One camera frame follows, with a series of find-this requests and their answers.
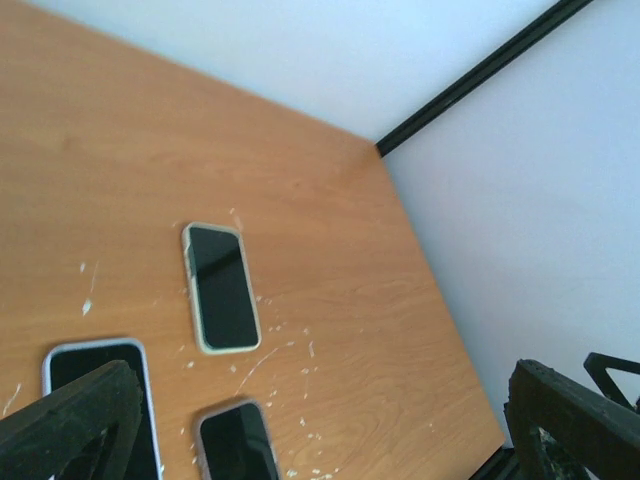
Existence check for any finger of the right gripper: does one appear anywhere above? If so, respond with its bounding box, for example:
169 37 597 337
583 352 640 414

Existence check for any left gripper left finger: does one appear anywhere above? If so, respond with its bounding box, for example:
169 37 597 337
1 360 143 479

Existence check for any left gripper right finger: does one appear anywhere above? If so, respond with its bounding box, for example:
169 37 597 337
504 358 639 479

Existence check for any purple phone case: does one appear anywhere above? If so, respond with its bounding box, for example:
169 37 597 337
41 337 166 480

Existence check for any black phone pink edge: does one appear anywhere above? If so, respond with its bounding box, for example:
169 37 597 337
198 403 279 480

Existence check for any clear magsafe phone case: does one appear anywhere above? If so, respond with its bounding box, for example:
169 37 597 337
192 397 284 480

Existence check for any right black frame post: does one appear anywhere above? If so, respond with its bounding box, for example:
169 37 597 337
376 0 592 158

